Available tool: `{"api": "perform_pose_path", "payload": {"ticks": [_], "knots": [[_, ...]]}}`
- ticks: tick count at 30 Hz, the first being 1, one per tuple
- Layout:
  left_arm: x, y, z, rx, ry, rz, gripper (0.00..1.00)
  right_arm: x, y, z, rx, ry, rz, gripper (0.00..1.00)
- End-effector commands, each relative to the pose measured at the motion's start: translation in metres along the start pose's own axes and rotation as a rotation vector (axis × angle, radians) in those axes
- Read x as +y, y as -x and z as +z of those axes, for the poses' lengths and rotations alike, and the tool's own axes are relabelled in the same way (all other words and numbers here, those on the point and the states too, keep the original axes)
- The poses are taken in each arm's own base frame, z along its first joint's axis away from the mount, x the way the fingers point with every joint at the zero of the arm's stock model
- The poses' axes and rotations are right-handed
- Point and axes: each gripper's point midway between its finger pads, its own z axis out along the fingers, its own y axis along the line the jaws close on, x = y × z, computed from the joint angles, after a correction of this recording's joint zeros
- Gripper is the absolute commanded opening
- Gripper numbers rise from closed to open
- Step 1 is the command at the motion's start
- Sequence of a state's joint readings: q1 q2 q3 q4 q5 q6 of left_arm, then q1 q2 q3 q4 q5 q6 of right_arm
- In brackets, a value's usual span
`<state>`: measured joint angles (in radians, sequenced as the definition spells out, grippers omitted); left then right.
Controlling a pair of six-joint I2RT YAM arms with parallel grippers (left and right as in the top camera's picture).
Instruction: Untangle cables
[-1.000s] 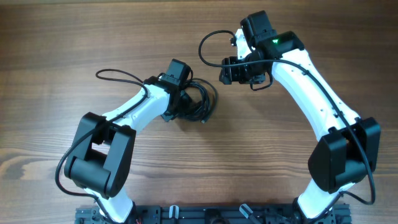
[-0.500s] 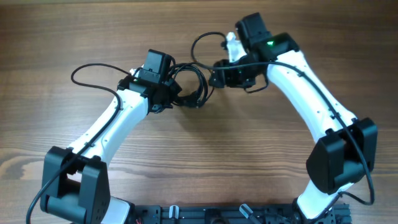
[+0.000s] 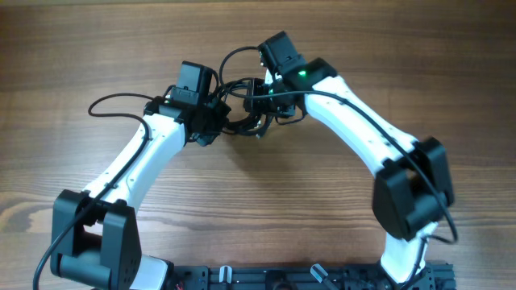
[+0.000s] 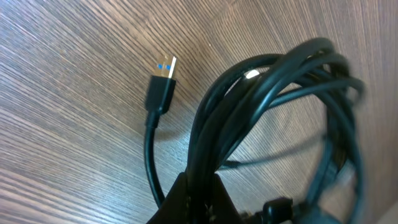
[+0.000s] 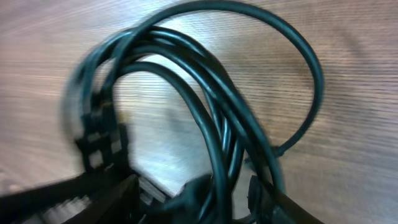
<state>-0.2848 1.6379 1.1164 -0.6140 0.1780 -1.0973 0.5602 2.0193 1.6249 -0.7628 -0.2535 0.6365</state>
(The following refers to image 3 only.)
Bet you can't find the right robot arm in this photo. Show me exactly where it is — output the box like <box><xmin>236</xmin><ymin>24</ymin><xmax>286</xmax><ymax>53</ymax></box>
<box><xmin>246</xmin><ymin>31</ymin><xmax>458</xmax><ymax>289</ymax></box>

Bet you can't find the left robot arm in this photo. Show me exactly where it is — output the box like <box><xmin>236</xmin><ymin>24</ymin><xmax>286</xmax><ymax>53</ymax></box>
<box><xmin>42</xmin><ymin>61</ymin><xmax>230</xmax><ymax>289</ymax></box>

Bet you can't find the black usb cable one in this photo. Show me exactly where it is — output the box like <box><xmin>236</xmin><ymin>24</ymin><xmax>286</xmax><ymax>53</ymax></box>
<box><xmin>209</xmin><ymin>77</ymin><xmax>279</xmax><ymax>140</ymax></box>

